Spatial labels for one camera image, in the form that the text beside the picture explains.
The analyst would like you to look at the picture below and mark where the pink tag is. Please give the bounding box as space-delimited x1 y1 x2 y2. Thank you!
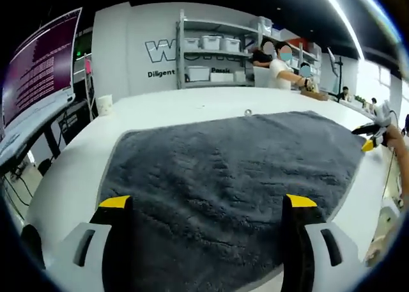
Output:
83 52 93 76

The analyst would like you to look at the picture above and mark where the grey towel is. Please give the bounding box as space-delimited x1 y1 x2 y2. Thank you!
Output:
95 109 368 288

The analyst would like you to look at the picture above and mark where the black box white label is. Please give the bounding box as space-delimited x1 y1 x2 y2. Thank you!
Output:
57 100 93 142

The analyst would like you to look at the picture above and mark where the brown wooden tray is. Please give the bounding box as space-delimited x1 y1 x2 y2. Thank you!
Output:
300 89 330 102

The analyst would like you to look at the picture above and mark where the person's right hand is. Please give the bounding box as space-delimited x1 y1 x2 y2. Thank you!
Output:
382 125 402 149

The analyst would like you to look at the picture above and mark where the small black box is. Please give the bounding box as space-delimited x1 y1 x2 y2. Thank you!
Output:
37 159 52 176

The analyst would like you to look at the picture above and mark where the black computer mouse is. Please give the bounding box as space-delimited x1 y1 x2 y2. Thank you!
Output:
20 224 47 270

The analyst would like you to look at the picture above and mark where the ceiling light strip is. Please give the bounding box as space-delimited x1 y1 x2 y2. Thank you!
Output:
316 0 365 59

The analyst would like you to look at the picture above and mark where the metal storage shelf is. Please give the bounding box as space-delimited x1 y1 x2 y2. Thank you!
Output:
175 9 261 90
255 15 322 85

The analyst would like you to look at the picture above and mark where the white paper cup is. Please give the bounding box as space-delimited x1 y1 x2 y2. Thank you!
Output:
96 95 113 116

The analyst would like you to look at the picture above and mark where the white laptop purple screen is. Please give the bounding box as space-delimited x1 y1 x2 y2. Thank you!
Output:
0 6 83 168

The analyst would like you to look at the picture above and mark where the group of white storage bins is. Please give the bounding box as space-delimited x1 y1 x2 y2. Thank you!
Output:
183 35 247 83

